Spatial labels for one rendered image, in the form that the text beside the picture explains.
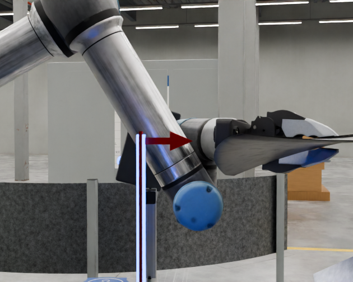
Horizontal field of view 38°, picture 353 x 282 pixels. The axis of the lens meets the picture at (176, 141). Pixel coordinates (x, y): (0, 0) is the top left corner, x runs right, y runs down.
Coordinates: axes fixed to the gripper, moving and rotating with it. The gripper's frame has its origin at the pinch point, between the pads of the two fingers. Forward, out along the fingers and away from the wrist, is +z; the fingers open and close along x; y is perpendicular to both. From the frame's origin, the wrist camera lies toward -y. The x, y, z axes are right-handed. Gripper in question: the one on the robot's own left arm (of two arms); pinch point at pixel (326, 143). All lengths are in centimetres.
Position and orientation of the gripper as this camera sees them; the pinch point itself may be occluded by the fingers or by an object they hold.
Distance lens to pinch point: 73.0
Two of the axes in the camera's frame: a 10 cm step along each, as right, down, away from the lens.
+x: -1.0, 9.9, -0.4
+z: 6.1, 0.3, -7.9
